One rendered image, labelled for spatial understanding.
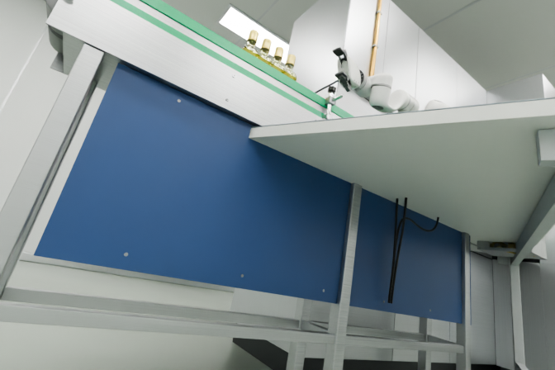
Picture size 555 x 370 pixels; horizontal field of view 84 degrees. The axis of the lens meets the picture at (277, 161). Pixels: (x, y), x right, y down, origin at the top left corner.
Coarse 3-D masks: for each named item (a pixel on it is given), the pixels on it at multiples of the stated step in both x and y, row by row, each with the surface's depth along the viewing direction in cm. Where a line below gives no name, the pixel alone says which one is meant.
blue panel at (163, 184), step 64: (128, 128) 68; (192, 128) 76; (64, 192) 60; (128, 192) 66; (192, 192) 74; (256, 192) 84; (320, 192) 97; (64, 256) 58; (128, 256) 64; (192, 256) 71; (256, 256) 80; (320, 256) 92; (384, 256) 109; (448, 256) 132; (448, 320) 124
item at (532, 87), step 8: (520, 80) 240; (528, 80) 235; (536, 80) 230; (544, 80) 229; (496, 88) 253; (504, 88) 248; (512, 88) 243; (520, 88) 238; (528, 88) 233; (536, 88) 228; (544, 88) 226; (552, 88) 237; (488, 96) 256; (496, 96) 251; (504, 96) 246; (512, 96) 241; (520, 96) 236; (528, 96) 231; (536, 96) 227; (544, 96) 222; (552, 96) 233
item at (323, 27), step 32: (320, 0) 204; (352, 0) 173; (384, 0) 192; (320, 32) 188; (352, 32) 168; (384, 32) 186; (416, 32) 208; (320, 64) 175; (384, 64) 180; (416, 64) 201; (448, 64) 228; (320, 96) 163; (352, 96) 158; (416, 96) 194; (448, 96) 219; (480, 96) 250
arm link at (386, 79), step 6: (372, 78) 122; (378, 78) 120; (384, 78) 119; (390, 78) 120; (366, 84) 120; (372, 84) 122; (378, 84) 120; (384, 84) 119; (390, 84) 120; (360, 90) 122; (366, 90) 123; (360, 96) 128; (366, 96) 127
